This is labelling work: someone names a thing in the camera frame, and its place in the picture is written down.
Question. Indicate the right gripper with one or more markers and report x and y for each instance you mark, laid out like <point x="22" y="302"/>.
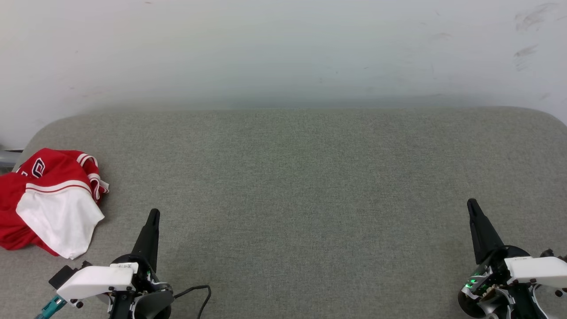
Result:
<point x="531" y="270"/>

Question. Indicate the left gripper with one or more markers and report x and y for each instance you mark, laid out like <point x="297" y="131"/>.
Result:
<point x="95" y="280"/>

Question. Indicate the red and white jersey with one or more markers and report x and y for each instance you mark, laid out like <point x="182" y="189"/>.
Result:
<point x="57" y="212"/>

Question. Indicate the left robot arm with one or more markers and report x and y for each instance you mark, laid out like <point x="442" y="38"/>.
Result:
<point x="155" y="305"/>

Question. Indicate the grey fabric sofa cushion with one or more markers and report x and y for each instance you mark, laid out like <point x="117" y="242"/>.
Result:
<point x="301" y="186"/>

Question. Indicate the grey metal chair leg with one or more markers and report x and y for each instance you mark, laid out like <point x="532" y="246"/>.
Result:
<point x="8" y="158"/>

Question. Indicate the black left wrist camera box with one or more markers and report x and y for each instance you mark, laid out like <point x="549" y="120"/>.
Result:
<point x="62" y="277"/>

